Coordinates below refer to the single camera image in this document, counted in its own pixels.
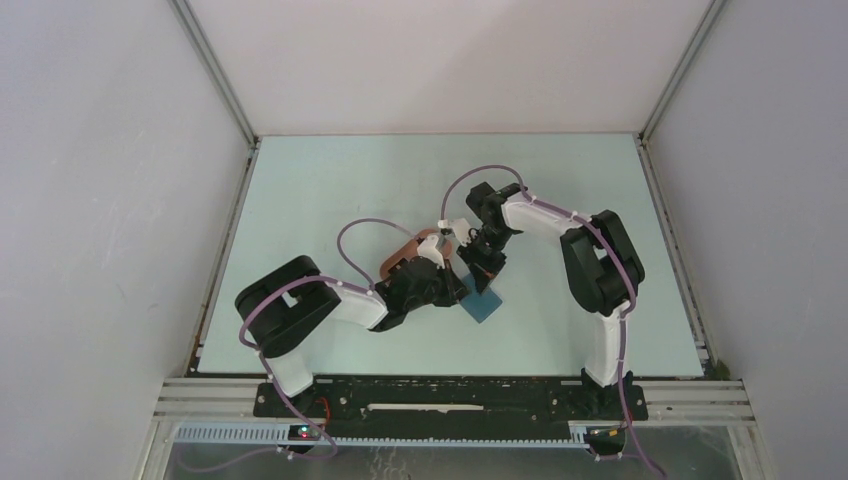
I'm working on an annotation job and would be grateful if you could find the left controller board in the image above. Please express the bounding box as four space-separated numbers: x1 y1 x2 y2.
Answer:
287 425 322 442

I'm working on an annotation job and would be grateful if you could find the blue card holder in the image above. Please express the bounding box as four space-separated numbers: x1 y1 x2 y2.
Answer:
459 274 503 324

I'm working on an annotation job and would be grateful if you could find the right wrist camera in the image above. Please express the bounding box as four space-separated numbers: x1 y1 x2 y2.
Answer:
437 218 472 246

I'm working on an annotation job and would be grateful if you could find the right controller board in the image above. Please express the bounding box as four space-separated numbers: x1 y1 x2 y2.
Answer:
584 428 627 443

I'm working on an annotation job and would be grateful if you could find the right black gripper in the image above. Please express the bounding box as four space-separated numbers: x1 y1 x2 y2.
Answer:
456 228 513 296

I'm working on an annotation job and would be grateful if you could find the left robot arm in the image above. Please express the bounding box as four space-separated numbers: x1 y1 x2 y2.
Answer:
235 255 470 417

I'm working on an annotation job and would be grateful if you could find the aluminium front rail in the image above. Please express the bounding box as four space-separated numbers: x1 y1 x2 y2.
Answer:
153 378 755 427

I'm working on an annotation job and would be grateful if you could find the pink oval tray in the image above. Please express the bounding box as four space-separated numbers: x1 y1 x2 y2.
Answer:
379 240 454 280

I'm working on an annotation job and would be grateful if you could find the controller board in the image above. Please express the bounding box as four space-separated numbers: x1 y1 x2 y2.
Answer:
584 428 627 443
287 425 322 442

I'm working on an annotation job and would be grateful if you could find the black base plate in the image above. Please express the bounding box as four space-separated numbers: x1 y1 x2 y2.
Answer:
291 374 649 440

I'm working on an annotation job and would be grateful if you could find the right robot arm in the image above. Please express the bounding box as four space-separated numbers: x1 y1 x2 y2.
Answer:
438 182 645 418

